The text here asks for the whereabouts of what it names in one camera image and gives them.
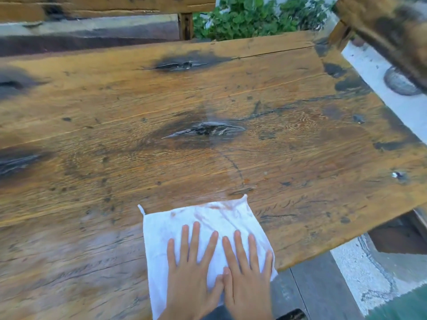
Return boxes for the weathered wooden chair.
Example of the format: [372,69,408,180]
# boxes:
[328,0,427,94]

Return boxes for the person's left hand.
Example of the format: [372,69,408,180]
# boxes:
[159,221,225,320]

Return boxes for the black shoe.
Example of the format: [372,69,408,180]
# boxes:
[275,309,309,320]

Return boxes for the green ground mat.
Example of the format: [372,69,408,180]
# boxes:
[364,284,427,320]

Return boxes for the green leafy plant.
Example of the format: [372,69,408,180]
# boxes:
[193,0,335,41]

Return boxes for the weathered wooden bench backrest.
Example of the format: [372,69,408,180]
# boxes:
[0,0,217,41]

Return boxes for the person's right hand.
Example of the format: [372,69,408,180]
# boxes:
[222,230,275,320]

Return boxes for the white stained cleaning cloth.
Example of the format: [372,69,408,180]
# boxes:
[138,194,278,320]

